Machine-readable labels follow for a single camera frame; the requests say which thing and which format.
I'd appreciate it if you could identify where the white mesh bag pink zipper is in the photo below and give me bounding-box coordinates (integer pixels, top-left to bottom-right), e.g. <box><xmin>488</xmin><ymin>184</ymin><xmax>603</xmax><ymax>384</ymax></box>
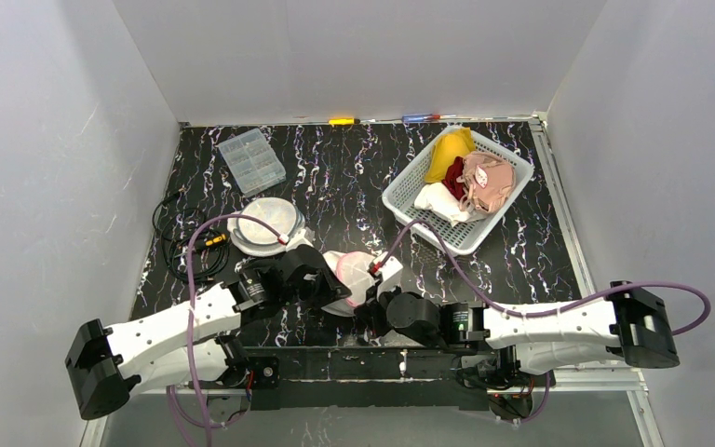
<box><xmin>323</xmin><ymin>251</ymin><xmax>374</xmax><ymax>318</ymax></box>

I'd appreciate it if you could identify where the white mesh bag blue zipper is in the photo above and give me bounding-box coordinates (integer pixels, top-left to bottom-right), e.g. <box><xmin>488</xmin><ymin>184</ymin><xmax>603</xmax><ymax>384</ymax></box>
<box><xmin>226</xmin><ymin>197</ymin><xmax>305</xmax><ymax>257</ymax></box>

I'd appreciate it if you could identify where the white plastic basket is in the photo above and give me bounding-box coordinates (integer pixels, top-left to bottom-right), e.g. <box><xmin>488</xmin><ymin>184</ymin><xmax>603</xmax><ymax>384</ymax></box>
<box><xmin>382</xmin><ymin>125</ymin><xmax>533</xmax><ymax>256</ymax></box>

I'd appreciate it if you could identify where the red bra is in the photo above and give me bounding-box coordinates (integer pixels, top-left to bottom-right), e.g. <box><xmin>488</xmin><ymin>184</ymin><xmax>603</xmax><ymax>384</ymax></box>
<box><xmin>441</xmin><ymin>156</ymin><xmax>465</xmax><ymax>200</ymax></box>

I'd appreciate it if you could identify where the beige pink bra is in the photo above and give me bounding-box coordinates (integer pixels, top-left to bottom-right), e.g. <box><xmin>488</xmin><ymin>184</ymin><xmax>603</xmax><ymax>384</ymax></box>
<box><xmin>457</xmin><ymin>151</ymin><xmax>516</xmax><ymax>214</ymax></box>

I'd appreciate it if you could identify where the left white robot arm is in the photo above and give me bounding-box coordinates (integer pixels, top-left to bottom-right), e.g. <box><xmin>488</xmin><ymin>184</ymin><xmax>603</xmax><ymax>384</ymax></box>
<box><xmin>64</xmin><ymin>246</ymin><xmax>351</xmax><ymax>420</ymax></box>

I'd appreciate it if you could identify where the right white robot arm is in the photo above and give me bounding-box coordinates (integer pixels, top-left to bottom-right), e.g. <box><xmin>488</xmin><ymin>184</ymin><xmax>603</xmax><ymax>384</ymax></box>
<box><xmin>355</xmin><ymin>281</ymin><xmax>680</xmax><ymax>375</ymax></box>

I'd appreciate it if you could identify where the white bra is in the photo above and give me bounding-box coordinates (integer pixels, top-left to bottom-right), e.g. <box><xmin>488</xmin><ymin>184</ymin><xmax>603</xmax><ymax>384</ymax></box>
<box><xmin>413</xmin><ymin>183</ymin><xmax>489</xmax><ymax>227</ymax></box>

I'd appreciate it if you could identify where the yellow bra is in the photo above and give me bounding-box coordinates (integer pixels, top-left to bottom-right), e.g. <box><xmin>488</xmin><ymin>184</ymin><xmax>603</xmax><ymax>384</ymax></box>
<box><xmin>424</xmin><ymin>128</ymin><xmax>476</xmax><ymax>183</ymax></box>

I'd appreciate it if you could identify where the clear plastic organizer box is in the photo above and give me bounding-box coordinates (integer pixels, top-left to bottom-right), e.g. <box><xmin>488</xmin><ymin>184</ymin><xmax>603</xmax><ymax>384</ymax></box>
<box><xmin>216</xmin><ymin>129</ymin><xmax>286</xmax><ymax>197</ymax></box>

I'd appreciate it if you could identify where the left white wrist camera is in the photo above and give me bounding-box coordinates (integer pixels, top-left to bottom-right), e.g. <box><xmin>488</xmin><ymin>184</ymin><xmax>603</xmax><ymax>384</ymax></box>
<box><xmin>285</xmin><ymin>227</ymin><xmax>316</xmax><ymax>251</ymax></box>

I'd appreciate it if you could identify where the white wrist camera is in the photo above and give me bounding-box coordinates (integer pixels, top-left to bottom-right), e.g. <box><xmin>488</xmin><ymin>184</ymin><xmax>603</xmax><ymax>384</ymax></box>
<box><xmin>285</xmin><ymin>227</ymin><xmax>316</xmax><ymax>251</ymax></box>
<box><xmin>368</xmin><ymin>252</ymin><xmax>403</xmax><ymax>298</ymax></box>

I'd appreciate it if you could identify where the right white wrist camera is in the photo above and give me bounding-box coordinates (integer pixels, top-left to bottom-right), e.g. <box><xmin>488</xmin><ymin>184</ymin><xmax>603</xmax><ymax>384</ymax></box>
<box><xmin>368</xmin><ymin>252</ymin><xmax>403</xmax><ymax>298</ymax></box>

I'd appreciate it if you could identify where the black base frame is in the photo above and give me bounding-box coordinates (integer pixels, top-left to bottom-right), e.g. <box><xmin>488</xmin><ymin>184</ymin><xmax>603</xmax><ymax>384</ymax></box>
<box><xmin>206</xmin><ymin>345</ymin><xmax>534</xmax><ymax>421</ymax></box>

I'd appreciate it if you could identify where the black coiled cable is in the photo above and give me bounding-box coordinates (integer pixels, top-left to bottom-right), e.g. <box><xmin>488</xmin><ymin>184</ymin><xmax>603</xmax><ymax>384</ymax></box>
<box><xmin>150</xmin><ymin>192</ymin><xmax>232</xmax><ymax>286</ymax></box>

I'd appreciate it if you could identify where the yellow handled screwdriver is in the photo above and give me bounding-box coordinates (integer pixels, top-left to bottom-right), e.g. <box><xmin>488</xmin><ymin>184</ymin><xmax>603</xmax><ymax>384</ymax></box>
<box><xmin>328</xmin><ymin>117</ymin><xmax>361</xmax><ymax>126</ymax></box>

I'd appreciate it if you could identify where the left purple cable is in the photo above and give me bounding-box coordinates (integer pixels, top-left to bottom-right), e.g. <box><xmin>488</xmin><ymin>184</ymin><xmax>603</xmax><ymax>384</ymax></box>
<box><xmin>166</xmin><ymin>213</ymin><xmax>290</xmax><ymax>447</ymax></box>

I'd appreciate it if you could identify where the blue red handled screwdriver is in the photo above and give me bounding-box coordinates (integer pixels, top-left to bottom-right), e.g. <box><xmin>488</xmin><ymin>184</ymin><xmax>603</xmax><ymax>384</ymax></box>
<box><xmin>401</xmin><ymin>114</ymin><xmax>441</xmax><ymax>123</ymax></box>

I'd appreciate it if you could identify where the aluminium side rail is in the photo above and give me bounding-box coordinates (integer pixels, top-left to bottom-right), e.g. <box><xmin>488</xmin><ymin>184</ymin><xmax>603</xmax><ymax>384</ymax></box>
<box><xmin>529</xmin><ymin>111</ymin><xmax>664</xmax><ymax>446</ymax></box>

